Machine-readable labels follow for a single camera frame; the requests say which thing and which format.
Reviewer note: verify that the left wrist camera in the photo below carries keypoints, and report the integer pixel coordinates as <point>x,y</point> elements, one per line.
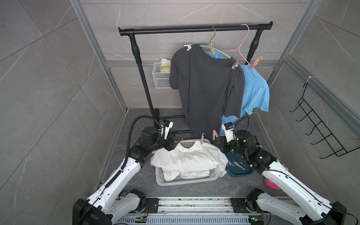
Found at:
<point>165,128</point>

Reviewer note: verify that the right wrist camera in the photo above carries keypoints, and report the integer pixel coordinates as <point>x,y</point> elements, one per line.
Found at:
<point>228,129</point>

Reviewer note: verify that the salmon pink clothespin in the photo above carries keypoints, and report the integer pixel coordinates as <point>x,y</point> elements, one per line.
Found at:
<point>214,135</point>

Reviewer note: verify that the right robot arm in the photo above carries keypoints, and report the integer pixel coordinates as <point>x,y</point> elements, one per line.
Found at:
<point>310,207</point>

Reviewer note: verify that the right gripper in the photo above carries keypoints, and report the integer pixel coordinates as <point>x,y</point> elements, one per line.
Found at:
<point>223,143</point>

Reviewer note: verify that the light blue t-shirt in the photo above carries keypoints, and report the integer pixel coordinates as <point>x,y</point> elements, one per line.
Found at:
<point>256,92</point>

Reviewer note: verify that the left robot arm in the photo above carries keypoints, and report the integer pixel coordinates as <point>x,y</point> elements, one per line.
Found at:
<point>104,206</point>

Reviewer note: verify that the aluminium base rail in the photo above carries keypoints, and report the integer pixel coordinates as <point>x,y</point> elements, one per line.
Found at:
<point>195,210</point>

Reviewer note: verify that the pink plush doll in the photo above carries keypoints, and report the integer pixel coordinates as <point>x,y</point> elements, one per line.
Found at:
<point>271,184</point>

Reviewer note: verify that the dark grey garment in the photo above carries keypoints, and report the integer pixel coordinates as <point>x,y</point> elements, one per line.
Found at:
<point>209,89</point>

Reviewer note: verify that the light pink clothespin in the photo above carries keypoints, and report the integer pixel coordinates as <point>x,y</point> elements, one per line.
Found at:
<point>188,47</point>

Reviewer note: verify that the pink wire hanger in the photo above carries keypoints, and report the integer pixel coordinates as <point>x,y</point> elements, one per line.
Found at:
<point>238,49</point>

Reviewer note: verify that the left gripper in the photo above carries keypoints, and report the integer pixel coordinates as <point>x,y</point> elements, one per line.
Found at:
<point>169,145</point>

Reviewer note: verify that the black clothes rack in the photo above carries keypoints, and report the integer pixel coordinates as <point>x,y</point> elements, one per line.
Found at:
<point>131,33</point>

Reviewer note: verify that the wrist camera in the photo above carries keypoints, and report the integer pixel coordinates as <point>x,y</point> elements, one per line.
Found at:
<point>165,128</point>
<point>228,129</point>

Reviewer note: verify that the black wall hook rack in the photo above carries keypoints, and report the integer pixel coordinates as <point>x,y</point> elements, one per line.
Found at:
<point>326,135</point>

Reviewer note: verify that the grey white clothespin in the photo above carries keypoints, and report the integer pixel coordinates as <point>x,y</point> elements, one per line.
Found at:
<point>202,138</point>

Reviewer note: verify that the white laundry basket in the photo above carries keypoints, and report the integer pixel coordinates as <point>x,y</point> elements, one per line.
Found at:
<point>185,177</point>

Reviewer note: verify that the clothespins in tray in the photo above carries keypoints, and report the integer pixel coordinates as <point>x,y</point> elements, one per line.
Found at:
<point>236,165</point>

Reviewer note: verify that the yellow tissue pack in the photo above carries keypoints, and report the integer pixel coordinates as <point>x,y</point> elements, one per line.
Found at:
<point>165,66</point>

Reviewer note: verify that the teal clothespin tray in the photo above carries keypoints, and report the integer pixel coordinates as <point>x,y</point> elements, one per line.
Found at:
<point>237,172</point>

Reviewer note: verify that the yellow clothespin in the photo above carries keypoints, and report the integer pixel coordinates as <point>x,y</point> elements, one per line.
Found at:
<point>212,48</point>

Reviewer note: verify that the white garment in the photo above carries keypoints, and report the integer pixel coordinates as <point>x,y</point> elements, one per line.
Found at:
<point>188,160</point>

